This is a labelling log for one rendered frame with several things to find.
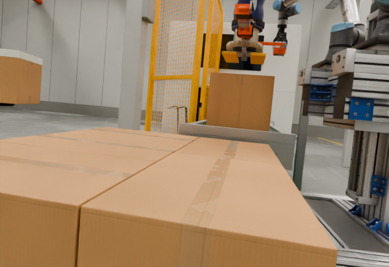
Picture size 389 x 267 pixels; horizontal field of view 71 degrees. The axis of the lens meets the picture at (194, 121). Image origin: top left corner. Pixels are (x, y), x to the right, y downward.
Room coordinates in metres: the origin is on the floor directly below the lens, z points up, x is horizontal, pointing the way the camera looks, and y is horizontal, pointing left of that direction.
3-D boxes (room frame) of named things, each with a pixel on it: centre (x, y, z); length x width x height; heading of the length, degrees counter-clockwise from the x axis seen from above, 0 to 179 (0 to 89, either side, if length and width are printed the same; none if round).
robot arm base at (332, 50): (1.60, -0.80, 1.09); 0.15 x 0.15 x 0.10
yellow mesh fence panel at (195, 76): (2.78, 0.27, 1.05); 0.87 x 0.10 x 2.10; 41
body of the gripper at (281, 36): (2.20, -0.63, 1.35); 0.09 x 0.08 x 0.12; 169
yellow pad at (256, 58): (1.97, -0.41, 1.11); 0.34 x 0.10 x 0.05; 169
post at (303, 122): (2.14, -0.85, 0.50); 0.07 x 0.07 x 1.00; 79
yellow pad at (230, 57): (2.01, -0.22, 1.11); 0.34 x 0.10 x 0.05; 169
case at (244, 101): (2.02, -0.33, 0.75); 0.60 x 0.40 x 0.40; 169
